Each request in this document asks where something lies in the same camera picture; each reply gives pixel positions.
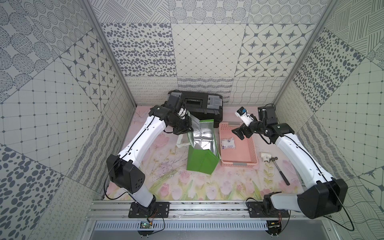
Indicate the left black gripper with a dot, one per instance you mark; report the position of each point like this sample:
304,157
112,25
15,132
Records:
184,125

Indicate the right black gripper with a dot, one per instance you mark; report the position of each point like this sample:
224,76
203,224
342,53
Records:
243,129

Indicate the white ice pack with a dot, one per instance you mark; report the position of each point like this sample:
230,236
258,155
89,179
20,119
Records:
228,144

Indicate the green insulated delivery bag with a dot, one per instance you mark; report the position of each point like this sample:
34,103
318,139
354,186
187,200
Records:
203,154

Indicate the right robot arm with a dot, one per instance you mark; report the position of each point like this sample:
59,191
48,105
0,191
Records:
324,194

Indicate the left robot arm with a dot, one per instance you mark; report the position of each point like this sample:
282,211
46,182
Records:
124,168

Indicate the pink plastic basket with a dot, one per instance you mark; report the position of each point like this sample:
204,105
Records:
244,155

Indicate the black plastic toolbox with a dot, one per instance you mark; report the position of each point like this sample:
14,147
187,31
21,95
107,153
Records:
204,106

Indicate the white-headed black hammer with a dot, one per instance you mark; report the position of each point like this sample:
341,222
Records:
267,158

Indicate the right controller board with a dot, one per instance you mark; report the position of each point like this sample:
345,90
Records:
274,228

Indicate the controller board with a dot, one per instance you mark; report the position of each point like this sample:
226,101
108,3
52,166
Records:
145,229
274,228

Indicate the left controller board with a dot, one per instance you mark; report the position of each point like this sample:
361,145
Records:
145,229

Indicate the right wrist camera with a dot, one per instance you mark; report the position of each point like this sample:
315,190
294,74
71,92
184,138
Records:
246,118

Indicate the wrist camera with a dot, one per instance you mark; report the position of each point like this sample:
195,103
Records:
183,113
246,118

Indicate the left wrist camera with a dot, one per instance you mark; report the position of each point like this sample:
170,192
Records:
183,113

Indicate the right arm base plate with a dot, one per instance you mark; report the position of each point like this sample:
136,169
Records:
260,210

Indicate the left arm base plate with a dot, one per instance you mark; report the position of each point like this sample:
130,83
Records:
149,209

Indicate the aluminium mounting rail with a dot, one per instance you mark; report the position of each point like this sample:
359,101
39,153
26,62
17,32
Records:
188,210

